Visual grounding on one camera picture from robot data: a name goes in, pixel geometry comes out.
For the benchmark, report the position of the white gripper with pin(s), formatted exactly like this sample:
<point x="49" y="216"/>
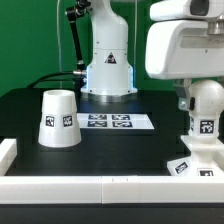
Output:
<point x="180" y="50"/>

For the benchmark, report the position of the white lamp bulb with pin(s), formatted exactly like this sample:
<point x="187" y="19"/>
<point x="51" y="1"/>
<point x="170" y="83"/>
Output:
<point x="208" y="104"/>

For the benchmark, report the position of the white lamp base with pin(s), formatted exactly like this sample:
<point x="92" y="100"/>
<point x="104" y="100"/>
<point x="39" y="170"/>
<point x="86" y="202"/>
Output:
<point x="206" y="159"/>

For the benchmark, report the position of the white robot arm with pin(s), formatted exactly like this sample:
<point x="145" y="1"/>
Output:
<point x="109" y="75"/>

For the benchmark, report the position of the white lamp shade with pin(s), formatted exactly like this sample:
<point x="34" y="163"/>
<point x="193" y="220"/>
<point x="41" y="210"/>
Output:
<point x="59" y="126"/>

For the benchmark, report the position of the white marker sheet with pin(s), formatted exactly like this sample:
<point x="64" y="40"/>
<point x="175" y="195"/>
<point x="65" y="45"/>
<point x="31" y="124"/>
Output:
<point x="115" y="121"/>

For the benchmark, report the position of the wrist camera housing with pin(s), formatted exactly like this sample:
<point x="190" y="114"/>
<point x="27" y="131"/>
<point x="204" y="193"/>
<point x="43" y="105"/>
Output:
<point x="186" y="9"/>

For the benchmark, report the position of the white front wall bar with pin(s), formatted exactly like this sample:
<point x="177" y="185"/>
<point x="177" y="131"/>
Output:
<point x="110" y="190"/>

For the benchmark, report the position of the white left wall block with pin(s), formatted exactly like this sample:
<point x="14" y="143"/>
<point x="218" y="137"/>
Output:
<point x="8" y="152"/>

